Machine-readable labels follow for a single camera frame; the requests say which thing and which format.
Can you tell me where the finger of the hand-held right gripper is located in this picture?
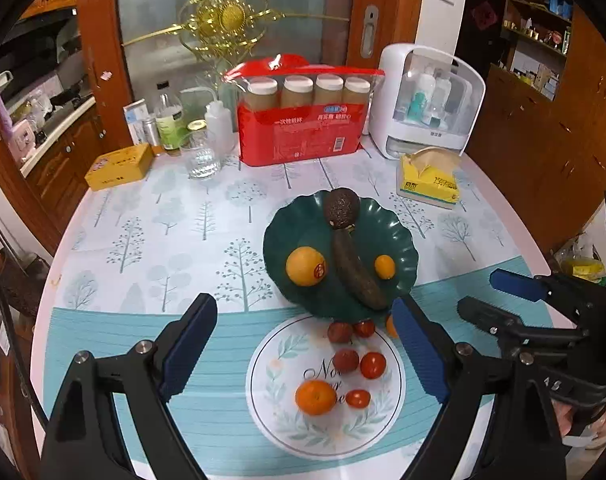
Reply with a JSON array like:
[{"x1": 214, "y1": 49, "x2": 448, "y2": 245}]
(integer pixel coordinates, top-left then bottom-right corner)
[
  {"x1": 489, "y1": 268, "x2": 606, "y2": 323},
  {"x1": 456, "y1": 296, "x2": 586, "y2": 348}
]

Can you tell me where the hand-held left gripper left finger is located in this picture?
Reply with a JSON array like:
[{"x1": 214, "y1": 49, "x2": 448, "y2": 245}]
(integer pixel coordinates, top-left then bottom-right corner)
[{"x1": 42, "y1": 292, "x2": 219, "y2": 480}]

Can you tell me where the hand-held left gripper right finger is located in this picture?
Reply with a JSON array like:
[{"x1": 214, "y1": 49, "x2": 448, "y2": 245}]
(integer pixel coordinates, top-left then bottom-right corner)
[{"x1": 390, "y1": 297, "x2": 569, "y2": 480}]

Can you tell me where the dark red round fruit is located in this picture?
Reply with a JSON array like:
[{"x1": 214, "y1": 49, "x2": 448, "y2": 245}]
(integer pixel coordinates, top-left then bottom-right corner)
[
  {"x1": 333, "y1": 349, "x2": 360, "y2": 374},
  {"x1": 327, "y1": 321, "x2": 353, "y2": 345}
]

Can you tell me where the dark green scalloped plate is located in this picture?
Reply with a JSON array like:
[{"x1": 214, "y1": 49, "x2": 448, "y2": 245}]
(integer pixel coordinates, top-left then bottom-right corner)
[{"x1": 263, "y1": 189, "x2": 419, "y2": 322}]

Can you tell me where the person's right hand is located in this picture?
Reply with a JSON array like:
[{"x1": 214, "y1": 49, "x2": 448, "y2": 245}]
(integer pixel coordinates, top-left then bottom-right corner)
[{"x1": 553, "y1": 402, "x2": 606, "y2": 453}]

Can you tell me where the yellow plastic bag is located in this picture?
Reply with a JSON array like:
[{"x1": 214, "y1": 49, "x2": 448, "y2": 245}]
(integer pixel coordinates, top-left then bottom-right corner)
[{"x1": 553, "y1": 232, "x2": 606, "y2": 286}]

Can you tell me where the dark brown banana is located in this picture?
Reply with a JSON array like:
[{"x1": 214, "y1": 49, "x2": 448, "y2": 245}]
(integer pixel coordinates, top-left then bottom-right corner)
[{"x1": 331, "y1": 227, "x2": 390, "y2": 311}]

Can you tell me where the yellow tissue box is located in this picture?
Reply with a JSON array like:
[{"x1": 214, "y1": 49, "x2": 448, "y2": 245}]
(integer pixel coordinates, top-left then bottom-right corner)
[{"x1": 396, "y1": 147, "x2": 463, "y2": 209}]

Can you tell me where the brown wooden cabinet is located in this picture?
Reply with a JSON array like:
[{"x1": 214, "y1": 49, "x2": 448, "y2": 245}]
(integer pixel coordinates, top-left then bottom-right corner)
[{"x1": 468, "y1": 10, "x2": 606, "y2": 261}]

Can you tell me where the large orange with red sticker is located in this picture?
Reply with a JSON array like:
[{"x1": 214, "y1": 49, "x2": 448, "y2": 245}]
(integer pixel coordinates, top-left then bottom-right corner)
[{"x1": 285, "y1": 246, "x2": 329, "y2": 287}]

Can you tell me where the dark avocado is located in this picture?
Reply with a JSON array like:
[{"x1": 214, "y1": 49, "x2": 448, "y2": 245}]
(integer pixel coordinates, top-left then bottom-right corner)
[{"x1": 324, "y1": 187, "x2": 361, "y2": 231}]

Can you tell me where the clear drinking glass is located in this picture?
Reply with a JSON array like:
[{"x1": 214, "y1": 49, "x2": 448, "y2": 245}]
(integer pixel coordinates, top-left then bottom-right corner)
[{"x1": 180, "y1": 132, "x2": 221, "y2": 181}]

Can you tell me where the yellow tin box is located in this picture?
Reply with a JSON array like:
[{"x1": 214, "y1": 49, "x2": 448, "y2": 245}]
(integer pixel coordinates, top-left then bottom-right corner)
[{"x1": 84, "y1": 143, "x2": 154, "y2": 192}]

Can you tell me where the white cosmetic storage box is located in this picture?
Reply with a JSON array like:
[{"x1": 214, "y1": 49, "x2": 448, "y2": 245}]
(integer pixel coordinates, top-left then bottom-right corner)
[{"x1": 368, "y1": 43, "x2": 486, "y2": 161}]

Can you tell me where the small metal can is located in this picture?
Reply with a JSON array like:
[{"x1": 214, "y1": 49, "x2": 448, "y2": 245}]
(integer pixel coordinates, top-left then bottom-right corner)
[{"x1": 142, "y1": 117, "x2": 164, "y2": 156}]

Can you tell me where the green label bottle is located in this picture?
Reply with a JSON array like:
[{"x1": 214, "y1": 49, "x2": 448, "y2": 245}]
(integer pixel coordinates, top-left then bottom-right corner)
[{"x1": 155, "y1": 94, "x2": 189, "y2": 157}]

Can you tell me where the wooden kitchen base cabinet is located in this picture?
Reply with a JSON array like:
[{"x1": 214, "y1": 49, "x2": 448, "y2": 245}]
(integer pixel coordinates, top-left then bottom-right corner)
[{"x1": 20, "y1": 102, "x2": 108, "y2": 233}]

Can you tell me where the white squeeze bottle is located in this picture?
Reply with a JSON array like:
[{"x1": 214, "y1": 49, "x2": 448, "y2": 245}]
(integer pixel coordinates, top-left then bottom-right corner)
[{"x1": 180, "y1": 87, "x2": 236, "y2": 153}]

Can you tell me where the small white carton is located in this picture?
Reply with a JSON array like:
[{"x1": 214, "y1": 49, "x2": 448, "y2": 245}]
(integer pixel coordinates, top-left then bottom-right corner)
[{"x1": 123, "y1": 100, "x2": 151, "y2": 146}]

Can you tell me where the red bag of paper cups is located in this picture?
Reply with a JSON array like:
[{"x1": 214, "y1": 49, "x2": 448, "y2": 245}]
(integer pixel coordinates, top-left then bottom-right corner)
[{"x1": 222, "y1": 54, "x2": 386, "y2": 167}]

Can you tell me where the wooden glass sliding door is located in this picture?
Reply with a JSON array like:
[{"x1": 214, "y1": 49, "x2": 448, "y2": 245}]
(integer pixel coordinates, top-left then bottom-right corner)
[{"x1": 75, "y1": 0, "x2": 426, "y2": 148}]

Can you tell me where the gold door ornament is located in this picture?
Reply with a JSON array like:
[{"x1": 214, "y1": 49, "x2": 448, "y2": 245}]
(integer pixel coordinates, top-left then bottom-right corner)
[{"x1": 122, "y1": 0, "x2": 351, "y2": 73}]

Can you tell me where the black range hood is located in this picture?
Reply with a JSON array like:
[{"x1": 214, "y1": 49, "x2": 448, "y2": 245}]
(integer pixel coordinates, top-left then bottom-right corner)
[{"x1": 0, "y1": 7, "x2": 84, "y2": 91}]

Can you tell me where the wooden wall shelf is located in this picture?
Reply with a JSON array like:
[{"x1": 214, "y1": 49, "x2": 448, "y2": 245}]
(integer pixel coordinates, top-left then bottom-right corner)
[{"x1": 500, "y1": 0, "x2": 574, "y2": 106}]

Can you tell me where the metal door handle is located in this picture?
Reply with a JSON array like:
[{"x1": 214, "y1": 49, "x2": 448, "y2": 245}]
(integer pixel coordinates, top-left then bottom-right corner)
[{"x1": 360, "y1": 5, "x2": 379, "y2": 58}]

